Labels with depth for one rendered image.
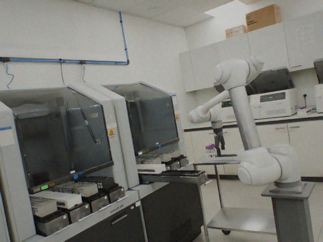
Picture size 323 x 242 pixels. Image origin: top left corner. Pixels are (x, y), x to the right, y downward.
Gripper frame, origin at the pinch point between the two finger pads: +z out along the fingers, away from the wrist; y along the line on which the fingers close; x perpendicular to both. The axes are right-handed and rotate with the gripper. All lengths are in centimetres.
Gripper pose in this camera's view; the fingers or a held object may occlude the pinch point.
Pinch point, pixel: (221, 152)
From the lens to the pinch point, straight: 228.7
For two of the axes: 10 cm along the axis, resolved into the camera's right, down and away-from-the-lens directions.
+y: 5.2, -1.3, 8.4
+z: 1.6, 9.9, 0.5
